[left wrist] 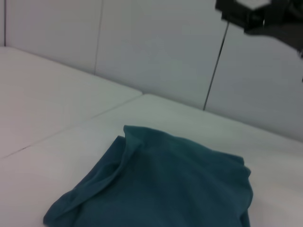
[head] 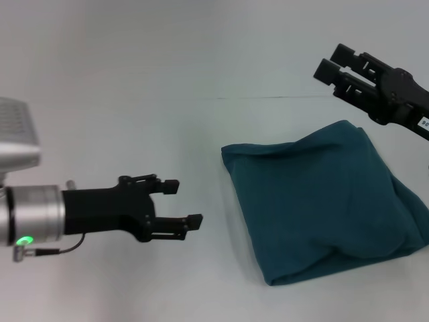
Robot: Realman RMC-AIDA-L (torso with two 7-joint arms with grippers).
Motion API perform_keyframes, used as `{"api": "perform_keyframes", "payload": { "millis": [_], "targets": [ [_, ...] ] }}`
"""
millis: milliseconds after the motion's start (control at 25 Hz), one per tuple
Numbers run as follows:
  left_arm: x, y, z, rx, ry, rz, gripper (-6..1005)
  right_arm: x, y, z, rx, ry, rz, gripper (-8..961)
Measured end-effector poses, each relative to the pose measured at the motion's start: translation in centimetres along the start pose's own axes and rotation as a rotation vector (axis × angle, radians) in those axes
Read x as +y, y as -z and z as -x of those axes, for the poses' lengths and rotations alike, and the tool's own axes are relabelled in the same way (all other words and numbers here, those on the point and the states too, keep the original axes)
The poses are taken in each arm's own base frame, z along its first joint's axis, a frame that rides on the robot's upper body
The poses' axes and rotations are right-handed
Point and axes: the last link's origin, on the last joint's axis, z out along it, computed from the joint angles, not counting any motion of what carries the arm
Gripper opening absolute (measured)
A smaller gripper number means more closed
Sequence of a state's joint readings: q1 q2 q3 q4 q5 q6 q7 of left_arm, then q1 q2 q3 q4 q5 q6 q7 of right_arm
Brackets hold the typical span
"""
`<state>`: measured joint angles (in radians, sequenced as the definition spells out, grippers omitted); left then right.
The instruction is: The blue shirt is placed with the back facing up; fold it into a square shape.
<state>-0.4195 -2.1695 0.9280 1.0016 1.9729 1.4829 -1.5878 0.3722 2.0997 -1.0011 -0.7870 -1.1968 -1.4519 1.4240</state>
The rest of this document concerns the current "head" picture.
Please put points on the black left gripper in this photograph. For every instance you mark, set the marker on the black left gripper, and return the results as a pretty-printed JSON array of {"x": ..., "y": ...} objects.
[{"x": 107, "y": 209}]

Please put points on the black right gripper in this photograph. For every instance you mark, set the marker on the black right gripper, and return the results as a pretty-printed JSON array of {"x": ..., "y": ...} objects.
[{"x": 402, "y": 100}]

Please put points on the teal blue shirt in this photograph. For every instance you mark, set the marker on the teal blue shirt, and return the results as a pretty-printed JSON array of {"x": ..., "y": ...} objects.
[{"x": 318, "y": 208}]

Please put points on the silver stud on left gripper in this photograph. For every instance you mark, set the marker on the silver stud on left gripper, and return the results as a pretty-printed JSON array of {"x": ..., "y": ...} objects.
[{"x": 70, "y": 184}]

